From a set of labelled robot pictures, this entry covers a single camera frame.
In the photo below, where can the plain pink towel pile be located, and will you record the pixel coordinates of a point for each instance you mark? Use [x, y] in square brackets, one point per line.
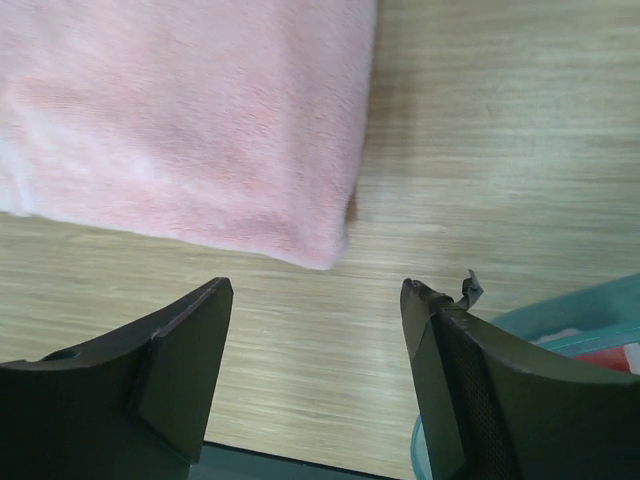
[232, 124]

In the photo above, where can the pink rabbit pattern towel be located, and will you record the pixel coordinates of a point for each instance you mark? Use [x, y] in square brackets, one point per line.
[623, 358]

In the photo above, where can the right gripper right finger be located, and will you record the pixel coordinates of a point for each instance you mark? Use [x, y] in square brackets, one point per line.
[510, 400]

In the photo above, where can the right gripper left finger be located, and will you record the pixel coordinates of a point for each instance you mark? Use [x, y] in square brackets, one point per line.
[130, 404]

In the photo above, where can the clear teal plastic bin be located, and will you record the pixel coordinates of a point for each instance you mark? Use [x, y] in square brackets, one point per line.
[575, 315]

